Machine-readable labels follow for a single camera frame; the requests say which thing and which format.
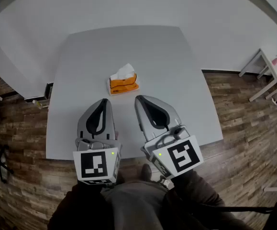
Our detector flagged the person's right forearm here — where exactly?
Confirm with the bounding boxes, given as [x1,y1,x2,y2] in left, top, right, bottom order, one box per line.
[163,170,249,230]

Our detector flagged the person's brown shoe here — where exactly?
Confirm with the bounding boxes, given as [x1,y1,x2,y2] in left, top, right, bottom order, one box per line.
[115,171,126,184]
[140,163,153,182]

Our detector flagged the person's grey clothed torso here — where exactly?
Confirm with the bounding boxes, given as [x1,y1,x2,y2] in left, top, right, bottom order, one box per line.
[100,180,170,230]

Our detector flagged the person's left forearm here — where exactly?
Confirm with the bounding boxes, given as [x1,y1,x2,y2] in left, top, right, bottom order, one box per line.
[47,180,105,230]

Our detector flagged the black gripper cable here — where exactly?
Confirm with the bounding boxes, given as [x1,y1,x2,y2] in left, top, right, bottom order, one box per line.
[193,201,277,213]

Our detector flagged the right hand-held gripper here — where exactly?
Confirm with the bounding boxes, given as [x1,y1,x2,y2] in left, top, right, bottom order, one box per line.
[134,94,204,179]

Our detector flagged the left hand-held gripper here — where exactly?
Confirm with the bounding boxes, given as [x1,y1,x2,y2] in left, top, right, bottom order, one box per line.
[72,98,122,186]

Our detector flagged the orange tissue pack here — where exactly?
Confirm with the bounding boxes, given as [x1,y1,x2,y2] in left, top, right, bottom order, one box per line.
[106,72,140,96]

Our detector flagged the white tissue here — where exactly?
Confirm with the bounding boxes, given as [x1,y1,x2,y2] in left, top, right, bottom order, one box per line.
[109,63,136,81]

